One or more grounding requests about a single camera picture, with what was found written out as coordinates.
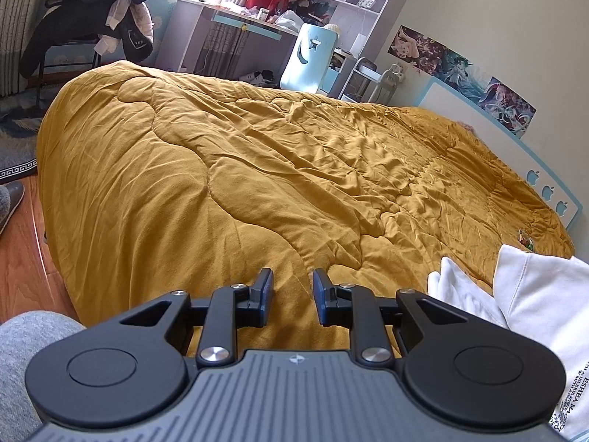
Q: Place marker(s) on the thin white garment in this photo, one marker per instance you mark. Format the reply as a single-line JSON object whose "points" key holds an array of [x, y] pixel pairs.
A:
{"points": [[460, 285]]}

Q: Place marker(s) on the dark patterned rug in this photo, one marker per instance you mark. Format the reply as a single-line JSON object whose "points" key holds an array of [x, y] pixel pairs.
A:
{"points": [[18, 147]]}

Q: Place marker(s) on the white power strip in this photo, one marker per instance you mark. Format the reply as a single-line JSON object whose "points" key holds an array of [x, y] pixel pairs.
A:
{"points": [[367, 3]]}

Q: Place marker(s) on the mustard yellow quilt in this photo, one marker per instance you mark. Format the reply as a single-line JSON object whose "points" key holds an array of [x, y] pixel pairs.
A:
{"points": [[230, 170]]}

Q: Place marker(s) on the grey slipper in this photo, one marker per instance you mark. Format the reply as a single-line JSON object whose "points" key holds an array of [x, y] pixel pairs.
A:
{"points": [[11, 202]]}

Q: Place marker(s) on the brown toned wall poster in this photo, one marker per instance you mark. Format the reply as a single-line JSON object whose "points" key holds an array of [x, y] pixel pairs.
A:
{"points": [[414, 48]]}

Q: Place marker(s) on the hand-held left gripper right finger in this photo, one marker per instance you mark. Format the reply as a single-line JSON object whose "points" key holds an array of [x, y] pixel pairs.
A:
{"points": [[322, 297]]}

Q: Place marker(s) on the light blue chair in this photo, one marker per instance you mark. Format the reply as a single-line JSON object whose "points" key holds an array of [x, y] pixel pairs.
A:
{"points": [[306, 60]]}

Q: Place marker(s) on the blue toned wall poster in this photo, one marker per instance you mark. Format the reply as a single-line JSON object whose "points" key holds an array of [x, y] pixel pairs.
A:
{"points": [[460, 73]]}

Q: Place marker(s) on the striped beige curtain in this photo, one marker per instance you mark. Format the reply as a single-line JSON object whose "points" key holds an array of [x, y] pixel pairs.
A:
{"points": [[18, 23]]}

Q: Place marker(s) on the pink pillow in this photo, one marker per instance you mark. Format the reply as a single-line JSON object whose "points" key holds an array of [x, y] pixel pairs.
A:
{"points": [[467, 126]]}

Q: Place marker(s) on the black metal chair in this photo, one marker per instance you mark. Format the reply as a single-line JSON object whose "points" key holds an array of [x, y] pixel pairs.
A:
{"points": [[43, 73]]}

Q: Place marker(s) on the white and blue desk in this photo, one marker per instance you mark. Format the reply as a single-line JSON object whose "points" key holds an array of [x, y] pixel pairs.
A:
{"points": [[216, 14]]}

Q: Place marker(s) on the white plastic bag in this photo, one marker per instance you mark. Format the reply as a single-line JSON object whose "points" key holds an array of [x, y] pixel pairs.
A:
{"points": [[290, 18]]}

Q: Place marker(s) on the white and blue headboard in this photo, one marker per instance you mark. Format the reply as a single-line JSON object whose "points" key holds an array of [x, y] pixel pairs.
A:
{"points": [[453, 101]]}

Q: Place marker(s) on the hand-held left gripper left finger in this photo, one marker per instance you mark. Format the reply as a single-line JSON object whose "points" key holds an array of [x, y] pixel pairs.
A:
{"points": [[264, 294]]}

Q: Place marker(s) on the green and red wrapper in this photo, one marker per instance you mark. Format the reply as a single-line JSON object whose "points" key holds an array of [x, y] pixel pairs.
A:
{"points": [[526, 239]]}

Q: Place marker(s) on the red and blue wall poster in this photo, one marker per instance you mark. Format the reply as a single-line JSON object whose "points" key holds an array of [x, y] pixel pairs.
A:
{"points": [[508, 103]]}

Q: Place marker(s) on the person's grey trouser leg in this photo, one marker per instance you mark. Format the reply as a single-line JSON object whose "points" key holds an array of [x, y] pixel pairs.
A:
{"points": [[23, 368]]}

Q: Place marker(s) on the cream ball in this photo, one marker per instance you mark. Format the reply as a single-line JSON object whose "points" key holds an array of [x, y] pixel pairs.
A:
{"points": [[333, 28]]}

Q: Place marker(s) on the pile of dark clothes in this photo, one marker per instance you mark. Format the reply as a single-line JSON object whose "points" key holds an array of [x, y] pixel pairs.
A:
{"points": [[73, 14]]}

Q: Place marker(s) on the grey rolling cart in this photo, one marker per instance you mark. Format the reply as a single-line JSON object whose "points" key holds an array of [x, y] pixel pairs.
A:
{"points": [[368, 80]]}

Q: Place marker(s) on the white shirt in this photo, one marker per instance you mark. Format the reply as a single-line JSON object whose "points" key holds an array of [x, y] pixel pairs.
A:
{"points": [[543, 304]]}

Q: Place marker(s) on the white and black sneakers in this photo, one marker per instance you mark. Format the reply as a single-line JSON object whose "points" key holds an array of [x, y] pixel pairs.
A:
{"points": [[257, 77]]}

